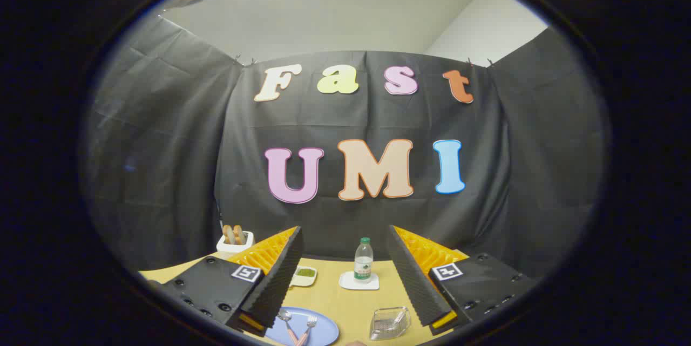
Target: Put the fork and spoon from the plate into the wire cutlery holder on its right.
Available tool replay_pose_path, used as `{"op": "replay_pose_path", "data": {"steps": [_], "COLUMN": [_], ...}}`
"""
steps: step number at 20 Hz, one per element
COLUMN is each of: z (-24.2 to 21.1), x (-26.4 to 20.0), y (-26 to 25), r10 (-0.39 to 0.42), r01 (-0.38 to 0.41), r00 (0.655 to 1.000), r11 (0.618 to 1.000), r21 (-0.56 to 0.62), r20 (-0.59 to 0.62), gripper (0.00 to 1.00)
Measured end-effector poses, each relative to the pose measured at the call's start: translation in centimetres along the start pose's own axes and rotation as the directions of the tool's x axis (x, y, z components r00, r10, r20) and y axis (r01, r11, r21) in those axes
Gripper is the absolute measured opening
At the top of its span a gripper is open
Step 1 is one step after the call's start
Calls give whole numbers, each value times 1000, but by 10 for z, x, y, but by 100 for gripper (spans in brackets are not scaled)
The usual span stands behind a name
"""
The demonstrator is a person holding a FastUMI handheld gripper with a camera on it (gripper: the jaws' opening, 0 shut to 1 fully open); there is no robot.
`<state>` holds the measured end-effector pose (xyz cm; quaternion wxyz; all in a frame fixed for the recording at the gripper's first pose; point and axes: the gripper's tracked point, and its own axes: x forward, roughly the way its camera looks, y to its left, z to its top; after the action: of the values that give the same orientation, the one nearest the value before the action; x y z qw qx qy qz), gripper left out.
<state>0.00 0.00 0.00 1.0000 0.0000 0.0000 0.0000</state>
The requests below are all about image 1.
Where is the white divided dish of beans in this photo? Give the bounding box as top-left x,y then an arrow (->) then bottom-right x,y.
290,266 -> 317,287

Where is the spoon with checkered handle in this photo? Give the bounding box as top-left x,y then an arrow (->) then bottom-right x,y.
278,309 -> 299,345

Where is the blue plate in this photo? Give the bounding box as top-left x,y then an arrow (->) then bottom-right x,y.
265,307 -> 340,346

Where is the clear water bottle green cap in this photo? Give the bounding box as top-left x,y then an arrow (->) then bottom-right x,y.
354,237 -> 374,283

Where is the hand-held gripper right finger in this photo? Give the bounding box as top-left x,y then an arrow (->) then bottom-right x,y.
386,225 -> 540,336

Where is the white square coaster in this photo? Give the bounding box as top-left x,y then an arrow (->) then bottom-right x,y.
339,272 -> 380,290

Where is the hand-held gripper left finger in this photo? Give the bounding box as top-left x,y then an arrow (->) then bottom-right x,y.
162,226 -> 304,336

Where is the cream toaster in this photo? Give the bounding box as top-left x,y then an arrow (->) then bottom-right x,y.
216,230 -> 255,254

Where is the metal perforated basket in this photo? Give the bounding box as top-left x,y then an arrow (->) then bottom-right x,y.
370,307 -> 412,341

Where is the fork with checkered handle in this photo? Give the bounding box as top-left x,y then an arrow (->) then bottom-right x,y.
296,316 -> 317,346

